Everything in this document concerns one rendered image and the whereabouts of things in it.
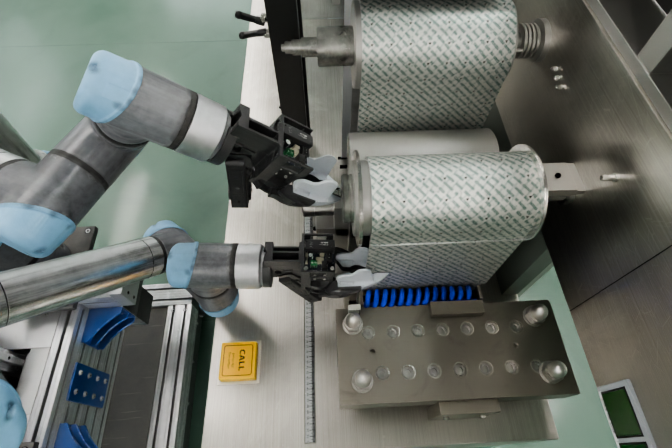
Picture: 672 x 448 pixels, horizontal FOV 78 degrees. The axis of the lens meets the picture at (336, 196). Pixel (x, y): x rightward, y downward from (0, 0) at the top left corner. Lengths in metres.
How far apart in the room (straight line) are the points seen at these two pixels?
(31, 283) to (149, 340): 1.07
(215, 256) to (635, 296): 0.58
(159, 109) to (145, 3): 3.15
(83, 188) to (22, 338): 0.82
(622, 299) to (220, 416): 0.70
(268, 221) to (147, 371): 0.89
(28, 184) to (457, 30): 0.60
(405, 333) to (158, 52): 2.67
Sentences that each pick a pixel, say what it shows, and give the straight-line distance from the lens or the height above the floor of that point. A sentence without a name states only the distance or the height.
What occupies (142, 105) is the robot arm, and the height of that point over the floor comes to 1.46.
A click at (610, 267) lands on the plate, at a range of 0.66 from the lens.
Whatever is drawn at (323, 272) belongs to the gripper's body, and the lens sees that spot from 0.65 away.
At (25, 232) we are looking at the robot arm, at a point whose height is 1.40.
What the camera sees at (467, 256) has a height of 1.16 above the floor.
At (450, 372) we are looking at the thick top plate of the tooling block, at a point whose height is 1.03.
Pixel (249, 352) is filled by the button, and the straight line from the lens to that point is 0.89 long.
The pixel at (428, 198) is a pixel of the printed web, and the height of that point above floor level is 1.30.
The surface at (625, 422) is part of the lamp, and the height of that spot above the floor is 1.19.
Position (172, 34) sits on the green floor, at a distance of 3.25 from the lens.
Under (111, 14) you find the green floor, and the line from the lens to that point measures 3.62.
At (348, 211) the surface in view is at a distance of 0.60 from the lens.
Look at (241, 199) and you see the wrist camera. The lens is 0.62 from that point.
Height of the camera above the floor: 1.78
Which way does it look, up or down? 57 degrees down
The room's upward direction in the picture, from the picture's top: straight up
